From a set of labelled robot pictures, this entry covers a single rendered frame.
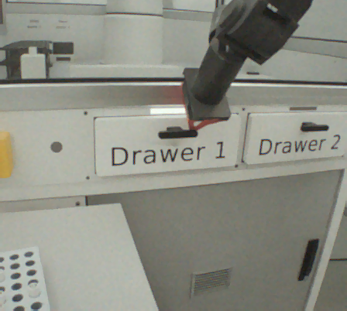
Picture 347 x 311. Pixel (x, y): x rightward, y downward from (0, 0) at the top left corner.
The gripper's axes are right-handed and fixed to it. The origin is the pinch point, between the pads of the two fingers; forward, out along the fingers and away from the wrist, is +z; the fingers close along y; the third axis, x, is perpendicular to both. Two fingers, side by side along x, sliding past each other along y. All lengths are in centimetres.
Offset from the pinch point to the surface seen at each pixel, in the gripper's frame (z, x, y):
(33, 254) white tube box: -3.1, 27.7, -22.7
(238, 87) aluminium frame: -2.9, -10.3, 5.8
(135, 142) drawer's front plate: 3.2, 10.7, -2.7
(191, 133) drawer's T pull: -0.9, 1.0, -3.4
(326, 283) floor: 91, -89, -36
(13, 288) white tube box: -6.3, 29.7, -27.1
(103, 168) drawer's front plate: 6.6, 16.6, -6.1
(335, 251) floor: 104, -112, -21
